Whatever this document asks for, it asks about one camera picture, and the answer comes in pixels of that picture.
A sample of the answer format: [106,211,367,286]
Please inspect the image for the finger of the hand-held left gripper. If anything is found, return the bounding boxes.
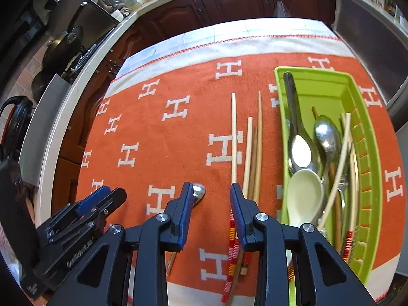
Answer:
[48,187,128,243]
[47,186,113,227]

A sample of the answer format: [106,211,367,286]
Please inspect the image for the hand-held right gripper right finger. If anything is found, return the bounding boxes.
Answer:
[229,183,385,306]

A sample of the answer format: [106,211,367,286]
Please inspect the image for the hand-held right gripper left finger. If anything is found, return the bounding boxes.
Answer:
[48,182,194,306]

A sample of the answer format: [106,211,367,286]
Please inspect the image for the wooden-handled metal spoon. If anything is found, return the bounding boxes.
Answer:
[166,183,206,276]
[314,115,343,249]

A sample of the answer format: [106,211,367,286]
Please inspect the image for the brown wooden chopstick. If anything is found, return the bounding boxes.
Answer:
[249,126,258,198]

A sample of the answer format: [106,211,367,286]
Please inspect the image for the white ceramic spoon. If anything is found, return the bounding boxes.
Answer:
[285,170,325,228]

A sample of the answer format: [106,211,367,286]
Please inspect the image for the striped-end bamboo chopstick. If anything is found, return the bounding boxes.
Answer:
[223,92,239,294]
[340,113,359,260]

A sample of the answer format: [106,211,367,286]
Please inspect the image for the large metal spoon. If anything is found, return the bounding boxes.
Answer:
[283,72,321,174]

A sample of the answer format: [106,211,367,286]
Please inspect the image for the green plastic utensil tray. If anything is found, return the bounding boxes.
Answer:
[274,66,383,286]

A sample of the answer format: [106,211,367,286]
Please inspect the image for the orange patterned blanket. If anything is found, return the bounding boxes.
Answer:
[75,36,408,306]

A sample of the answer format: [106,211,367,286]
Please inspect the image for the white kitchen countertop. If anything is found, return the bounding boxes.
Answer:
[19,0,408,217]

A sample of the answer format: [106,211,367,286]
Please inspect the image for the black frying pan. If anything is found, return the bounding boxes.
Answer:
[41,25,85,71]

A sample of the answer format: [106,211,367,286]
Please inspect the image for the hanging plastic bag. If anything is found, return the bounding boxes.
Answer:
[272,2,291,19]

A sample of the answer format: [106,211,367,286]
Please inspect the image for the dark wooden kitchen cabinets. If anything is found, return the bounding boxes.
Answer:
[54,0,337,166]

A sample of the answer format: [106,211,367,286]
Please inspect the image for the white shelf cabinet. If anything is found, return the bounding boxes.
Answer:
[331,0,408,103]

